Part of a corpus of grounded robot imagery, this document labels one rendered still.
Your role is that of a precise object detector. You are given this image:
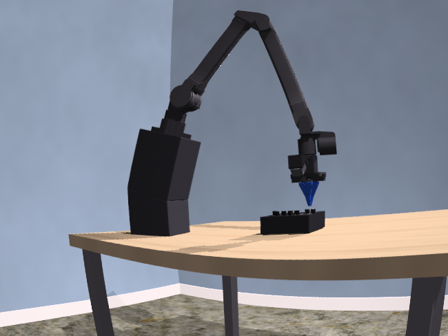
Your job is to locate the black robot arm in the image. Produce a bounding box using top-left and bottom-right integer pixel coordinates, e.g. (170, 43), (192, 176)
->
(151, 10), (337, 176)

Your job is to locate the black fader panel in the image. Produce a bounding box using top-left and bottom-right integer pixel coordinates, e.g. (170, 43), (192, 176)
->
(260, 209), (325, 235)

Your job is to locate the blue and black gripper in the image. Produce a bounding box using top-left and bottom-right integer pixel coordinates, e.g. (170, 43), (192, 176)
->
(291, 172), (326, 206)

